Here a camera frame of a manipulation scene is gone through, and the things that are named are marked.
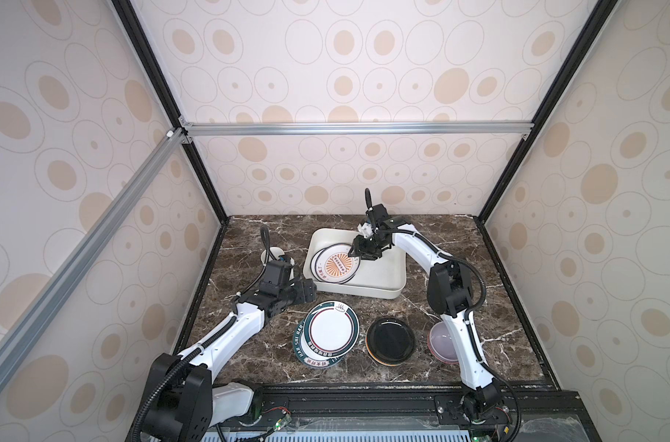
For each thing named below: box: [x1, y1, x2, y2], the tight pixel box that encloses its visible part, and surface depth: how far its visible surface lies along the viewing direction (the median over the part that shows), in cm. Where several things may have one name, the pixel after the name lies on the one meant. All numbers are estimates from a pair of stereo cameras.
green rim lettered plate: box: [292, 317, 344, 370], surface depth 85 cm
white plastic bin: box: [302, 228, 407, 300], surface depth 102 cm
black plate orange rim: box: [364, 317, 416, 367], surface depth 85 cm
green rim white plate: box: [302, 300, 360, 358], surface depth 89 cm
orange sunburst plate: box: [314, 244, 361, 284], surface depth 104 cm
